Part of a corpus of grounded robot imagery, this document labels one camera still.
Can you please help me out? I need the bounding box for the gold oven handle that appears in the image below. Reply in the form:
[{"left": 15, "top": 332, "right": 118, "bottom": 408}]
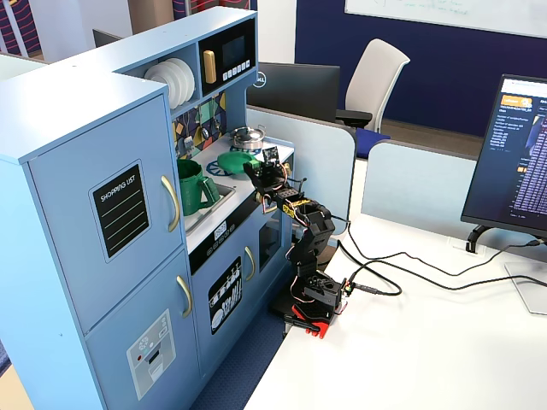
[{"left": 244, "top": 245, "right": 256, "bottom": 283}]

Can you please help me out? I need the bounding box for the small wrist camera board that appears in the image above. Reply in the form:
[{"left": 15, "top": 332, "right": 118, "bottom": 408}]
[{"left": 262, "top": 145, "right": 282, "bottom": 168}]

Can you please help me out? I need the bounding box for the white toy plate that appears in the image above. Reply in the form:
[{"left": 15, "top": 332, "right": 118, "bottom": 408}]
[
  {"left": 143, "top": 62, "right": 177, "bottom": 108},
  {"left": 175, "top": 56, "right": 197, "bottom": 103},
  {"left": 163, "top": 59, "right": 190, "bottom": 106}
]

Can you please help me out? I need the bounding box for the green pitcher recipient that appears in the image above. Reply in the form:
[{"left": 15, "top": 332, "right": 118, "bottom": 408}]
[{"left": 176, "top": 158, "right": 221, "bottom": 217}]

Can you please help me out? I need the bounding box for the short gold fridge handle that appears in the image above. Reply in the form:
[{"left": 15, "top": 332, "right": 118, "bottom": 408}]
[{"left": 175, "top": 274, "right": 194, "bottom": 319}]

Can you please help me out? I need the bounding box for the wide light blue desk divider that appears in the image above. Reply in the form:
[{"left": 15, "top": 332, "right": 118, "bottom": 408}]
[{"left": 360, "top": 140, "right": 480, "bottom": 224}]

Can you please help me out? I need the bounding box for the black cable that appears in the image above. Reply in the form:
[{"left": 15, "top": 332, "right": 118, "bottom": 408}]
[
  {"left": 331, "top": 215, "right": 547, "bottom": 296},
  {"left": 336, "top": 239, "right": 547, "bottom": 296}
]

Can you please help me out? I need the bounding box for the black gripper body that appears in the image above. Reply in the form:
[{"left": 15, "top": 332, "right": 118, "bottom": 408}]
[{"left": 257, "top": 162, "right": 293, "bottom": 196}]

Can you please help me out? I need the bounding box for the grey toy sink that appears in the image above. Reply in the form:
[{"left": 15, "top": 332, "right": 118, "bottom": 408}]
[{"left": 184, "top": 182, "right": 238, "bottom": 234}]

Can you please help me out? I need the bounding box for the white office chair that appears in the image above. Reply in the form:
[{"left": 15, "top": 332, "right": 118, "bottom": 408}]
[{"left": 334, "top": 38, "right": 412, "bottom": 134}]

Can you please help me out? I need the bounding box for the blue chair seat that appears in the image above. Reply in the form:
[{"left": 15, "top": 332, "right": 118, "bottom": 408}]
[{"left": 354, "top": 126, "right": 392, "bottom": 160}]

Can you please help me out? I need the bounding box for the lit computer monitor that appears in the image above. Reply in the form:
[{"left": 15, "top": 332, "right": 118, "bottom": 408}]
[{"left": 460, "top": 73, "right": 547, "bottom": 238}]

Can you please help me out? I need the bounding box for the red table clamp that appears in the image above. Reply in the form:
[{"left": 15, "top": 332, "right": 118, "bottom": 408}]
[{"left": 284, "top": 304, "right": 333, "bottom": 341}]

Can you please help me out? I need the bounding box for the monitor stand with silver base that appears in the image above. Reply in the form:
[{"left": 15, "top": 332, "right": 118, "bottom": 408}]
[{"left": 465, "top": 223, "right": 547, "bottom": 317}]

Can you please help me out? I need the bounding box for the green plastic bowl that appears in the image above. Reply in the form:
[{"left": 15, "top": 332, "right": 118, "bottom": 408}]
[{"left": 216, "top": 150, "right": 260, "bottom": 177}]

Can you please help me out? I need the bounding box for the long gold fridge handle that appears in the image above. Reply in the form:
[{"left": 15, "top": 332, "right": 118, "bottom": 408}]
[{"left": 160, "top": 174, "right": 181, "bottom": 234}]

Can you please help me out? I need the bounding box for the whiteboard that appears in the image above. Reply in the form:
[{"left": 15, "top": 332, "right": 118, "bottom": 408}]
[{"left": 344, "top": 0, "right": 547, "bottom": 40}]

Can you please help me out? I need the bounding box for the rounded light blue desk divider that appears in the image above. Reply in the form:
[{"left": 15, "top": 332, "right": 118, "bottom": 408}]
[{"left": 244, "top": 105, "right": 357, "bottom": 237}]

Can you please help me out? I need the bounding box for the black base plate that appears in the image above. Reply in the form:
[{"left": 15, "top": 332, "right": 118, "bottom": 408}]
[{"left": 268, "top": 294, "right": 305, "bottom": 322}]

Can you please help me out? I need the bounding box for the steel toy pot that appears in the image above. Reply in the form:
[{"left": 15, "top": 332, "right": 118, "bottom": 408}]
[{"left": 229, "top": 124, "right": 268, "bottom": 151}]

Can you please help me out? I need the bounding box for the yellow microwave handle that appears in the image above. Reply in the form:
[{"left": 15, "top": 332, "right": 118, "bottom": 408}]
[{"left": 202, "top": 50, "right": 217, "bottom": 85}]

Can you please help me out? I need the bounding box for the black Dell monitor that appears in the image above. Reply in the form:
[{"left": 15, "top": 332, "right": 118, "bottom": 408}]
[{"left": 247, "top": 61, "right": 342, "bottom": 126}]

